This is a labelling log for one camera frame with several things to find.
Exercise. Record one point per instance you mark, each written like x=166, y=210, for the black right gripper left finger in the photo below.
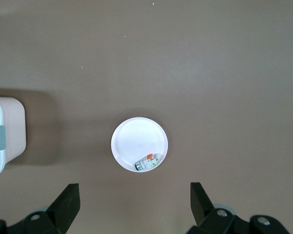
x=66, y=207

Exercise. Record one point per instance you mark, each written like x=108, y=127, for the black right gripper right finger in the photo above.
x=202, y=209

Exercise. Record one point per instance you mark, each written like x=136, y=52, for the pale pink round plate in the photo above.
x=138, y=139

